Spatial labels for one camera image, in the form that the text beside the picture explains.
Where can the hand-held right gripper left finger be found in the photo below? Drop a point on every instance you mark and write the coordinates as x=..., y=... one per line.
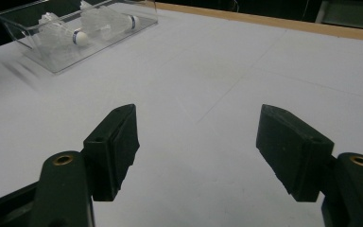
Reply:
x=113, y=154

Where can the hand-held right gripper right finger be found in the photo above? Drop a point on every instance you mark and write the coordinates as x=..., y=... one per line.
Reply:
x=293, y=154

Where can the clear plastic box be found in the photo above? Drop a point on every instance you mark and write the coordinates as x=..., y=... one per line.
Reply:
x=60, y=60

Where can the white feather shuttlecock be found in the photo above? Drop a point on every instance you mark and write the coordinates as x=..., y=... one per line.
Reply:
x=63, y=33
x=113, y=19

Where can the white table board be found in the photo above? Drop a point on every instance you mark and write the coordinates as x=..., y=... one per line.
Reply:
x=201, y=78

